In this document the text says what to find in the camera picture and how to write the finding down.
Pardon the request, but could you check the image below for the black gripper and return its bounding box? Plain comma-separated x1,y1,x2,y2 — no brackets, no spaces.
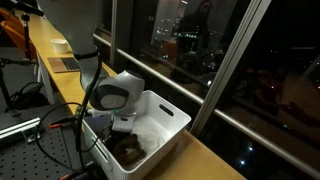
105,130,134,150

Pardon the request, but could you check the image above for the white towel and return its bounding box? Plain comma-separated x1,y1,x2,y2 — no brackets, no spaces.
130,114,174,158

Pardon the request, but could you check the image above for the white plastic container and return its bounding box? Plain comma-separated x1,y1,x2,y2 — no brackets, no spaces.
82,89,193,180

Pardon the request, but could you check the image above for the metal window railing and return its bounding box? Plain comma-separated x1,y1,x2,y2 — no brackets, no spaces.
93,33,320,178

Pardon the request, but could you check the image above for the black perforated breadboard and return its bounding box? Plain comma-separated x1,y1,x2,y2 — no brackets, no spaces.
0,124,101,180

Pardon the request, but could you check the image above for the silver laptop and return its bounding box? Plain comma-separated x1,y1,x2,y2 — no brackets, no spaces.
47,56,83,74

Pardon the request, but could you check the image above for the white bowl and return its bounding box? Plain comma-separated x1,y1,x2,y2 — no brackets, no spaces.
50,38,70,55

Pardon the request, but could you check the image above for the black tripod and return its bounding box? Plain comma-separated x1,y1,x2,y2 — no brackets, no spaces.
0,57,38,117

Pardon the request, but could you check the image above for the orange chair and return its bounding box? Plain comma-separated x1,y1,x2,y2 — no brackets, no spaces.
0,7,38,61

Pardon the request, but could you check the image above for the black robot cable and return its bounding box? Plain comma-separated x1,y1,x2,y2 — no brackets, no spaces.
34,56,113,174

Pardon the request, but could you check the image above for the black clamp orange handle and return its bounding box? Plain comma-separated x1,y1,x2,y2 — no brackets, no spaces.
48,115,80,130
58,161,98,180

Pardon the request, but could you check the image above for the metal corner bracket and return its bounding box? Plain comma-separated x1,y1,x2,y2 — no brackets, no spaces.
22,126,43,144

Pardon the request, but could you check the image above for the aluminium extrusion rail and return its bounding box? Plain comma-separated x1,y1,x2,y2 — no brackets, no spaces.
0,117,43,141

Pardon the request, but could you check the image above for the grey window frame post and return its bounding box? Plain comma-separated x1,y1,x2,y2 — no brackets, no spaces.
189,0,273,138

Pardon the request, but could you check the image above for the black camera on stand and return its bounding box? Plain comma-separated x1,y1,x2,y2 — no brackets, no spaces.
9,0,45,61

